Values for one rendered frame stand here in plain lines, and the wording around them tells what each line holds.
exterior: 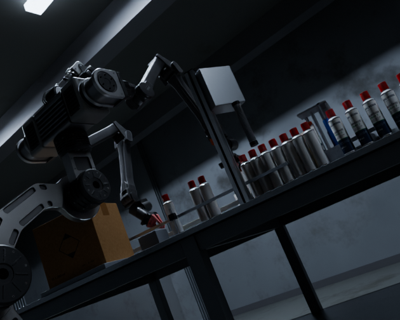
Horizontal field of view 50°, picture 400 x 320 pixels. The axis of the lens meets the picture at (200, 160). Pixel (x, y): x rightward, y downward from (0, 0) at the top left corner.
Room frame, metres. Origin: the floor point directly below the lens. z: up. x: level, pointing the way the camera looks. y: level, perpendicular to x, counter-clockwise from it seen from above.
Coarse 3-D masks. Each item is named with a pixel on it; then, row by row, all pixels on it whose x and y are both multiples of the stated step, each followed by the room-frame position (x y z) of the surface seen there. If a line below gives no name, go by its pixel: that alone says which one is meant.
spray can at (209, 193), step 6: (198, 180) 1.97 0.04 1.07; (204, 180) 1.97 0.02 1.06; (204, 186) 1.95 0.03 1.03; (204, 192) 1.96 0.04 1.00; (210, 192) 1.96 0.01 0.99; (204, 198) 1.96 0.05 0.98; (210, 198) 1.95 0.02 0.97; (210, 204) 1.95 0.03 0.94; (216, 204) 1.96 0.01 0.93; (210, 210) 1.96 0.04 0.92; (216, 210) 1.95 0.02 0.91
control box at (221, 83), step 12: (204, 72) 1.72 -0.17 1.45; (216, 72) 1.75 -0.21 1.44; (228, 72) 1.79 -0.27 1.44; (204, 84) 1.72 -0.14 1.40; (216, 84) 1.74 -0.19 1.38; (228, 84) 1.77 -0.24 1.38; (204, 96) 1.74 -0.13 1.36; (216, 96) 1.72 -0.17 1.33; (228, 96) 1.76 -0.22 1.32; (240, 96) 1.79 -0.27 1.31; (216, 108) 1.74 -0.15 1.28; (228, 108) 1.80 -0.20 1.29
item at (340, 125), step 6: (330, 114) 1.72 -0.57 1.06; (330, 120) 1.72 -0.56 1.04; (336, 120) 1.71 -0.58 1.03; (330, 126) 1.74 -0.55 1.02; (336, 126) 1.72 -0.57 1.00; (342, 126) 1.72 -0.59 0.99; (336, 132) 1.72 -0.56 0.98; (342, 132) 1.71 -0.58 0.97; (336, 138) 1.74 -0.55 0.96; (342, 138) 1.71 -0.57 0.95; (348, 138) 1.71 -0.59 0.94; (342, 144) 1.72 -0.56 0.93; (348, 144) 1.71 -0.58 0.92; (342, 150) 1.74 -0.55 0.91; (348, 150) 1.72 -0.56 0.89; (354, 150) 1.71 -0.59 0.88
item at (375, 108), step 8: (360, 96) 1.69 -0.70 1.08; (368, 96) 1.67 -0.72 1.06; (368, 104) 1.66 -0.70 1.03; (376, 104) 1.66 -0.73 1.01; (368, 112) 1.67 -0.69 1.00; (376, 112) 1.66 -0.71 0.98; (376, 120) 1.66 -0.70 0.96; (384, 120) 1.66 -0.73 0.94; (376, 128) 1.68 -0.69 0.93; (384, 128) 1.66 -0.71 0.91; (384, 136) 1.66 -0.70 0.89
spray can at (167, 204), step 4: (164, 196) 2.03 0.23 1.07; (164, 200) 2.03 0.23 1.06; (168, 200) 2.04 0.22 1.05; (164, 204) 2.03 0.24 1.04; (168, 204) 2.03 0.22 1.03; (172, 204) 2.04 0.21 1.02; (164, 208) 2.03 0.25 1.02; (168, 208) 2.02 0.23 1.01; (172, 208) 2.03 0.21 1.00; (168, 212) 2.03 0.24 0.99; (172, 212) 2.03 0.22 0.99; (176, 212) 2.04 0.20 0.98; (176, 220) 2.03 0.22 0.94; (172, 224) 2.03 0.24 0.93; (180, 224) 2.04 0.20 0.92; (172, 228) 2.03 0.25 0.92; (180, 228) 2.03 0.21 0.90; (176, 232) 2.03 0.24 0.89; (180, 232) 2.03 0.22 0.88
